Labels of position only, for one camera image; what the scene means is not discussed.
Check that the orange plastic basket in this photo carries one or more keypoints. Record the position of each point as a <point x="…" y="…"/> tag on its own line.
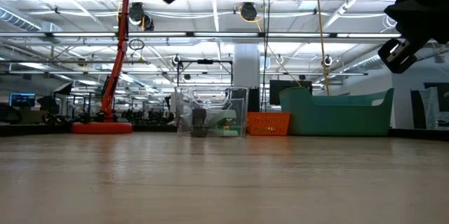
<point x="268" y="124"/>

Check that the computer monitor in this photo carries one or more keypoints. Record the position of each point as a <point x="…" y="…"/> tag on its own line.
<point x="438" y="95"/>

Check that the long ceiling light strip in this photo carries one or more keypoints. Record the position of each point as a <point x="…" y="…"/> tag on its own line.
<point x="228" y="34"/>

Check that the white building column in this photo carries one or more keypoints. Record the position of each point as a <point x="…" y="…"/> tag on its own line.
<point x="245" y="66"/>

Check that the clear plastic bin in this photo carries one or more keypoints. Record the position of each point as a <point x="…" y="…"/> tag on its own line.
<point x="210" y="94"/>

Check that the background black metal frame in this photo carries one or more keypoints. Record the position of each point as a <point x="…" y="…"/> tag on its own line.
<point x="205" y="61"/>

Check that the teal plastic tub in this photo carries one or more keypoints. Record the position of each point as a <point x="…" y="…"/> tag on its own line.
<point x="336" y="118"/>

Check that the red desk lamp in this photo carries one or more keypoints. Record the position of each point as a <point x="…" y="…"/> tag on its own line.
<point x="101" y="127"/>

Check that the blue-lit background monitor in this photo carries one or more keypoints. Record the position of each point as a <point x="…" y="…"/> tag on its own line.
<point x="21" y="99"/>

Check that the dark background monitor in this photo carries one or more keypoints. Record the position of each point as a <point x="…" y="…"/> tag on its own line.
<point x="289" y="88"/>

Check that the silver ventilation duct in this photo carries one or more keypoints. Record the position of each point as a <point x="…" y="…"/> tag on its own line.
<point x="365" y="63"/>

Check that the black stapler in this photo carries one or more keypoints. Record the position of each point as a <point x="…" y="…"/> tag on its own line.
<point x="199" y="120"/>

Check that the black ribbed box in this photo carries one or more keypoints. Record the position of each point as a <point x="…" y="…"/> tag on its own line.
<point x="254" y="99"/>

